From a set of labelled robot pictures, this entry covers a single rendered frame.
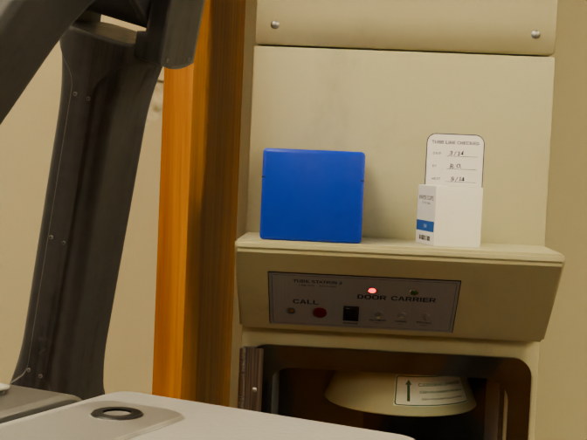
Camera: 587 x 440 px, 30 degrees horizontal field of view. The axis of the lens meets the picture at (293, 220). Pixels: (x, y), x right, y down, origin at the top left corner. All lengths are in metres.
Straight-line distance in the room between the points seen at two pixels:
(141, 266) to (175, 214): 0.55
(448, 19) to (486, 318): 0.32
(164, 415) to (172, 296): 0.85
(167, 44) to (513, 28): 0.54
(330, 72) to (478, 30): 0.16
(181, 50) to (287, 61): 0.43
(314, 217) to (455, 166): 0.19
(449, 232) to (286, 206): 0.16
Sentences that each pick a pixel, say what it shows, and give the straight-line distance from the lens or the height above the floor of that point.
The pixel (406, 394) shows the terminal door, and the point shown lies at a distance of 1.19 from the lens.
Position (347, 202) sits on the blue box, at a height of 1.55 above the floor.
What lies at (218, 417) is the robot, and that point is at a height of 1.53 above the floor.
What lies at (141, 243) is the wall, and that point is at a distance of 1.64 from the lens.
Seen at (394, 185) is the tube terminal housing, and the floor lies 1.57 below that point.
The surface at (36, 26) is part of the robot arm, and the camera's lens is 0.68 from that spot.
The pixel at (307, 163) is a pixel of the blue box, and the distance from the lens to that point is 1.07.
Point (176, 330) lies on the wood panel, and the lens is 1.11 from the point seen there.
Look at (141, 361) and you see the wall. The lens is 1.66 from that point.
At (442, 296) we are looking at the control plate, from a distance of 1.11.
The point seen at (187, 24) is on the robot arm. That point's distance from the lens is 0.76.
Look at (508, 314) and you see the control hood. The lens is 1.14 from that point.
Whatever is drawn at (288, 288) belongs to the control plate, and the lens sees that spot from 1.11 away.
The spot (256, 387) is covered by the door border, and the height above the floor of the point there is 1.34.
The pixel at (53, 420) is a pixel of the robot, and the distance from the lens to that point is 0.25.
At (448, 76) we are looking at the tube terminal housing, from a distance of 1.18.
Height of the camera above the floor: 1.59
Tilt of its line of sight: 3 degrees down
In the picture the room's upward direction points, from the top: 3 degrees clockwise
